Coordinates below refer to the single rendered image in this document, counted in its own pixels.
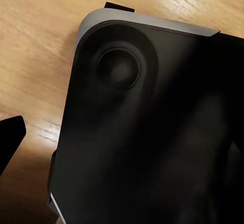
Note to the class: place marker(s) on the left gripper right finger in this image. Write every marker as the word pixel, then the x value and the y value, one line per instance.
pixel 236 131

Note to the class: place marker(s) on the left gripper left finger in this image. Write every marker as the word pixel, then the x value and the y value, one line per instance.
pixel 12 132

